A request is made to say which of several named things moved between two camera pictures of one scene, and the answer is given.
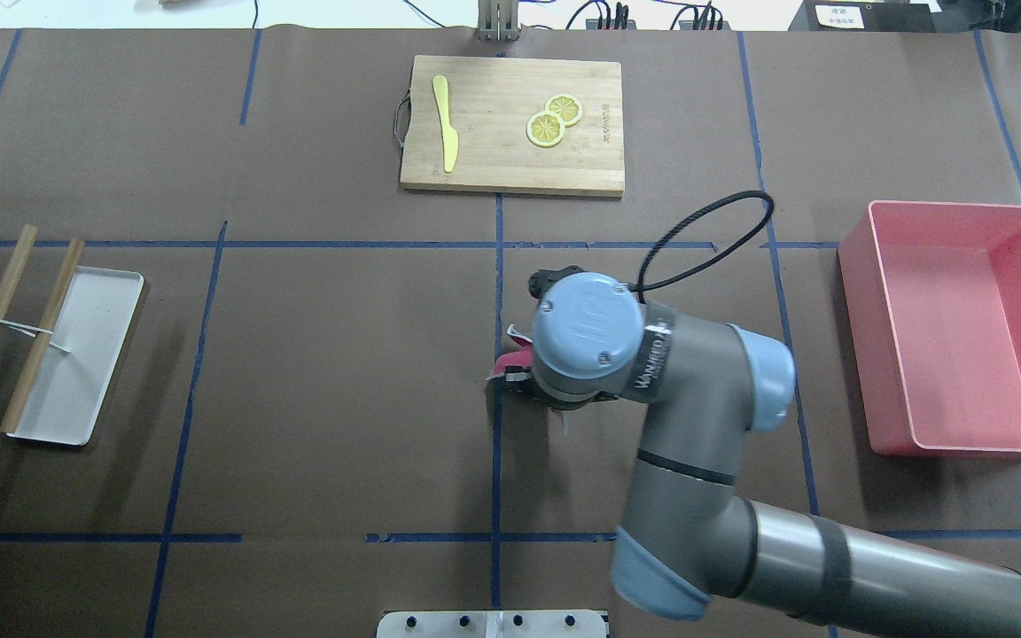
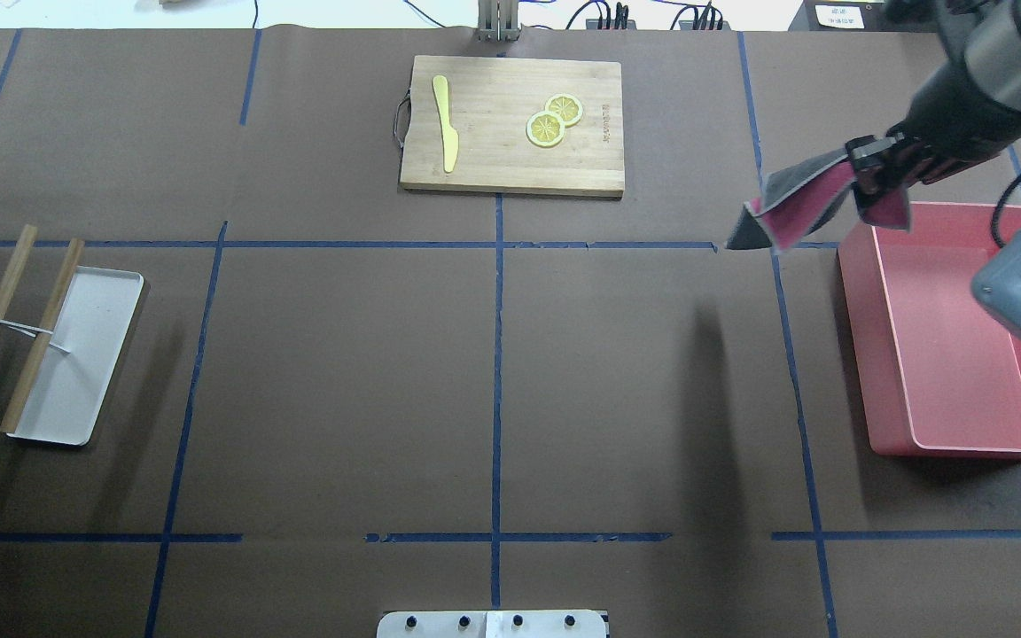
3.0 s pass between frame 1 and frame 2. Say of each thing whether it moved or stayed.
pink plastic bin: stayed
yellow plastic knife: stayed
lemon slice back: stayed
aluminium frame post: stayed
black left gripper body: moved
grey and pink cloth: moved
